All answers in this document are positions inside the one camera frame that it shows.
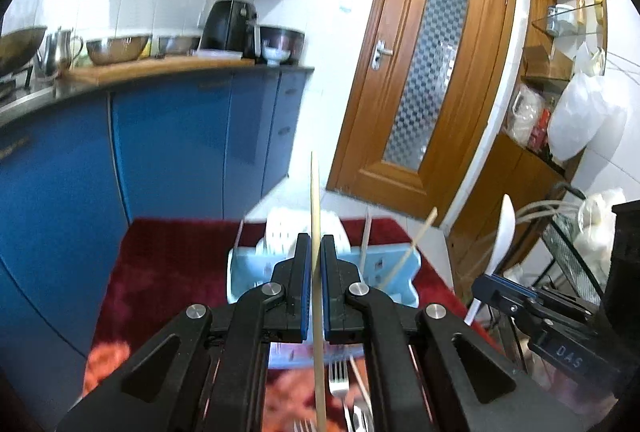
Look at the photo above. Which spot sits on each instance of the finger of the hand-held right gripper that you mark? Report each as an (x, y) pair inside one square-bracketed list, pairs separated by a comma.
[(510, 294)]

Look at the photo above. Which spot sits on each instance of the white jar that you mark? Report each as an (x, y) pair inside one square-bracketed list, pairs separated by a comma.
[(559, 20)]

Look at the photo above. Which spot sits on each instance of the clear plastic bag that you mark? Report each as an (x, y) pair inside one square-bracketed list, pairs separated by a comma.
[(525, 115)]

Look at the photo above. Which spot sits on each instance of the steel kettle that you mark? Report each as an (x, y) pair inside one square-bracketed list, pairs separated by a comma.
[(57, 52)]

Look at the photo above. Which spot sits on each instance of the white bowl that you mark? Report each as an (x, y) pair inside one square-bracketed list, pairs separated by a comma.
[(276, 56)]

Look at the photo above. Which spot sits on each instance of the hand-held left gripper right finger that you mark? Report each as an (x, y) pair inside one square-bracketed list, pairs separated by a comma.
[(327, 307)]

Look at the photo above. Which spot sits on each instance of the steel colander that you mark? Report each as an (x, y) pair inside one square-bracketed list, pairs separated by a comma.
[(117, 50)]

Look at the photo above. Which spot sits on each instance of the light blue utensil holder box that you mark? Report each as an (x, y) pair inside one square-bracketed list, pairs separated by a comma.
[(250, 272)]

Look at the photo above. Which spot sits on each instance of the wooden door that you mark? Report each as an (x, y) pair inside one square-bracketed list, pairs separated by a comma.
[(370, 122)]

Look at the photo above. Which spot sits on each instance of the black air fryer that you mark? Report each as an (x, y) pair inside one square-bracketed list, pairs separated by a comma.
[(227, 25)]

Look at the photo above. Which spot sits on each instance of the white plastic bag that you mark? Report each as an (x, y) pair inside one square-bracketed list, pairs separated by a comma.
[(580, 112)]

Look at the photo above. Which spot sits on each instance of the white tray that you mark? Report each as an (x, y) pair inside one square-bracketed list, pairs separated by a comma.
[(220, 54)]

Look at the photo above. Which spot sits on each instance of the red packet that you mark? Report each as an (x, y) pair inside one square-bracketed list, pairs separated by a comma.
[(540, 132)]

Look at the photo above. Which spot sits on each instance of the gas stove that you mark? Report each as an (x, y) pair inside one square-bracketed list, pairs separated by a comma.
[(15, 85)]

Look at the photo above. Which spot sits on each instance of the wooden shelf unit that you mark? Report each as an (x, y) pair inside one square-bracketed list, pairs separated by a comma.
[(500, 192)]

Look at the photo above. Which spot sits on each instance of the white light switch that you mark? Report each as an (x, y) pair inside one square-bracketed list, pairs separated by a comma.
[(345, 7)]

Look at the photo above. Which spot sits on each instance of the dark wok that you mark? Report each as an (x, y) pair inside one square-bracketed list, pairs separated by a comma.
[(20, 50)]

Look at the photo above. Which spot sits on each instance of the wooden chopstick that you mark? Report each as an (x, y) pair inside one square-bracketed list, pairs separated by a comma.
[(316, 202), (417, 239)]

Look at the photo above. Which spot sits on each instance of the cardboard box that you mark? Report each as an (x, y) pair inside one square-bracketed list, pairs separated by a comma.
[(545, 62)]

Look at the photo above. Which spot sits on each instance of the red floral plush table cloth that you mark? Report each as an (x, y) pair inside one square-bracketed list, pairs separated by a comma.
[(165, 272)]

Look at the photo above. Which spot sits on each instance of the dark rice cooker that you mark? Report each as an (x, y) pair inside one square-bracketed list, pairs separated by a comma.
[(287, 40)]

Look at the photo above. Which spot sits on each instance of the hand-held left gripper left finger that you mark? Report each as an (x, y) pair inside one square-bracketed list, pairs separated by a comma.
[(305, 302)]

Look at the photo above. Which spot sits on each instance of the white spoon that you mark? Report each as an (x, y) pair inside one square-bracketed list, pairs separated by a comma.
[(502, 237)]

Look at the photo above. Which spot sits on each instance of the white bags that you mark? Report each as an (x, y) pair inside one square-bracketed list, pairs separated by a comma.
[(597, 227)]

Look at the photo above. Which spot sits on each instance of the steel pan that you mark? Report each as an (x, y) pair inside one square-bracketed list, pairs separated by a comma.
[(177, 45)]

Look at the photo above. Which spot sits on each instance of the yellow bottle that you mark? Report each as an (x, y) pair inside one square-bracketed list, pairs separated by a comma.
[(580, 7)]

